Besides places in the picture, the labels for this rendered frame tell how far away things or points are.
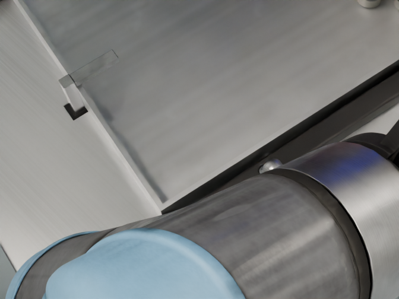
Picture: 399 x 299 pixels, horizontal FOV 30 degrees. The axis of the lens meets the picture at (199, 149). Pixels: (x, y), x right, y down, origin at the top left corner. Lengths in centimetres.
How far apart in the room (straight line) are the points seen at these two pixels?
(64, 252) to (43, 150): 27
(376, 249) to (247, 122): 32
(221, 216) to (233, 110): 34
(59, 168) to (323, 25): 25
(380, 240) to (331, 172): 3
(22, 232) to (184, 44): 21
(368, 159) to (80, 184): 33
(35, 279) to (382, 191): 17
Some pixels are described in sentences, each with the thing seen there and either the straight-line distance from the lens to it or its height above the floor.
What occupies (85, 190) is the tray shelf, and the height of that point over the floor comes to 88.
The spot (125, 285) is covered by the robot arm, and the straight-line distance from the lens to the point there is 25.
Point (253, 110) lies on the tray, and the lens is 61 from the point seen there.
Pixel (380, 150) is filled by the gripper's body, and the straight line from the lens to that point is 34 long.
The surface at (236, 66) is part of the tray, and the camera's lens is 63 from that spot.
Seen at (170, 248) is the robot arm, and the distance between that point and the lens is 26.
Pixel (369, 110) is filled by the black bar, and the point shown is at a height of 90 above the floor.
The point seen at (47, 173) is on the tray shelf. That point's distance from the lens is 61.
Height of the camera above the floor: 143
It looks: 66 degrees down
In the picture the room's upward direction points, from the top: 8 degrees counter-clockwise
